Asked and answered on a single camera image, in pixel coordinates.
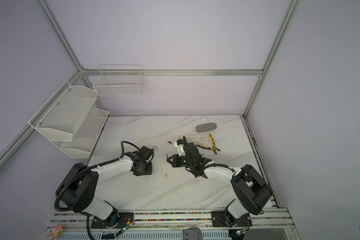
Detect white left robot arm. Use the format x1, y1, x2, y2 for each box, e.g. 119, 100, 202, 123
54, 141, 154, 226

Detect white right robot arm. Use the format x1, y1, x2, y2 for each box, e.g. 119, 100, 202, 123
166, 140, 273, 227

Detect white mesh two-tier shelf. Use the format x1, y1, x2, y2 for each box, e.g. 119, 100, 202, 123
28, 81, 109, 159

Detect aluminium frame corner post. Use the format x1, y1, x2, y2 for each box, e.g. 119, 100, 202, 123
243, 0, 301, 119

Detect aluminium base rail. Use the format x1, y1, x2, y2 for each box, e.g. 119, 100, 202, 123
49, 209, 296, 230

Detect white wire basket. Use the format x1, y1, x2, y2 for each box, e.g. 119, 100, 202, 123
93, 65, 144, 97

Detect white work glove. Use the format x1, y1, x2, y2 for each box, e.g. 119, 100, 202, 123
179, 135, 209, 147

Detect pink green toy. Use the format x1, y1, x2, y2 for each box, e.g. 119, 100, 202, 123
47, 224, 63, 240

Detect yellow black pliers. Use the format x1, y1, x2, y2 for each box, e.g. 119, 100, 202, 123
196, 134, 221, 155

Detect grey fabric glasses case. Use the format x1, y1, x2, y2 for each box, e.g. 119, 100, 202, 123
196, 123, 217, 133

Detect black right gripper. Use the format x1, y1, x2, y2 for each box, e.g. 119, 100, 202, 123
166, 154, 195, 169

